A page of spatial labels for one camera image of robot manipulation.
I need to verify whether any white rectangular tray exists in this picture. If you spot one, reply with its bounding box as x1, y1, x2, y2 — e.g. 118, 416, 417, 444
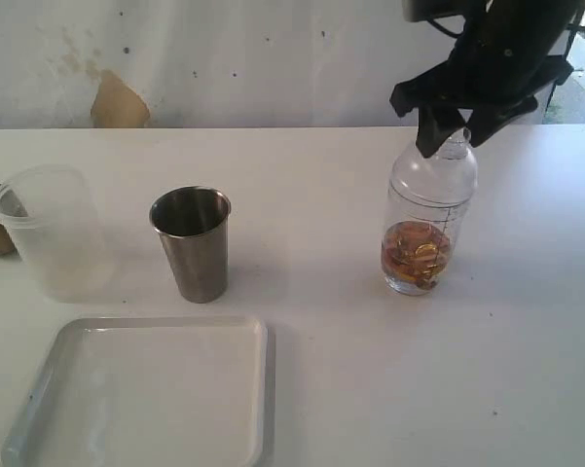
0, 316, 269, 466

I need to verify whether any pile of coins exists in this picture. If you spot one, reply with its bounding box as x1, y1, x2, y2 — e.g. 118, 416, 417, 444
381, 221, 453, 296

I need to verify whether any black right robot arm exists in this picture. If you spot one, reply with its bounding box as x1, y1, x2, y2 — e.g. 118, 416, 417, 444
390, 0, 579, 158

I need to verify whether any clear dome lid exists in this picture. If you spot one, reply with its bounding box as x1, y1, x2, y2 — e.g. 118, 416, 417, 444
389, 128, 478, 205

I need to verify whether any clear measuring shaker cup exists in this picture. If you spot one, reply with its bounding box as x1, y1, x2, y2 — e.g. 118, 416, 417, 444
381, 184, 470, 296

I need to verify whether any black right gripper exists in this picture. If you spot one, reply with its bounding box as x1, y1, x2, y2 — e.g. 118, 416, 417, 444
389, 30, 573, 159

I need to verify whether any translucent plastic container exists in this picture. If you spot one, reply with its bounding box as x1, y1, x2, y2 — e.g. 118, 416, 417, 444
0, 164, 113, 302

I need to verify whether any stainless steel tumbler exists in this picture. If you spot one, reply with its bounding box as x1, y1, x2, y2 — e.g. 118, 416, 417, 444
149, 186, 232, 304

